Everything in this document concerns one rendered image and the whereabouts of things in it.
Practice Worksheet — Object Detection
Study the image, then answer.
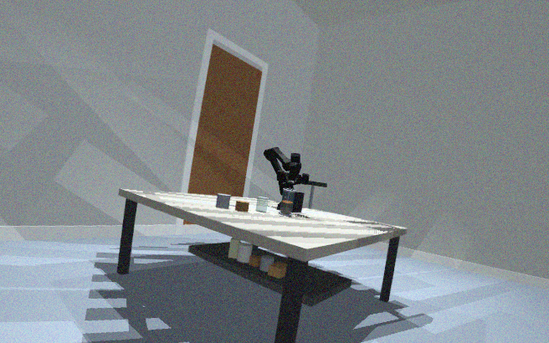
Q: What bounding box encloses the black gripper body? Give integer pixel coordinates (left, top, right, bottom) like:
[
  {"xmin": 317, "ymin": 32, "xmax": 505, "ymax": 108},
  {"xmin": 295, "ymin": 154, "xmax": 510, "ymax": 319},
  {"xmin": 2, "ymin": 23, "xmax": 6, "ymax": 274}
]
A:
[{"xmin": 277, "ymin": 170, "xmax": 309, "ymax": 185}]

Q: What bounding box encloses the black shelf under table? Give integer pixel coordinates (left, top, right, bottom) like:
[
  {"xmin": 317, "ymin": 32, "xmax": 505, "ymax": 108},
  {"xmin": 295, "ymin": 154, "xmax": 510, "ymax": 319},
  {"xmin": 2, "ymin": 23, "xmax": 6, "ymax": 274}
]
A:
[{"xmin": 188, "ymin": 242, "xmax": 351, "ymax": 306}]

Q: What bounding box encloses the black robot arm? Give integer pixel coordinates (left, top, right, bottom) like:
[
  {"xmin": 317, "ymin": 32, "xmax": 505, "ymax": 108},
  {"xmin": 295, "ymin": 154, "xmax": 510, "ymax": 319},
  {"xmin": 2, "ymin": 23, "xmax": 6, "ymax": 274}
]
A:
[{"xmin": 264, "ymin": 147, "xmax": 301, "ymax": 196}]

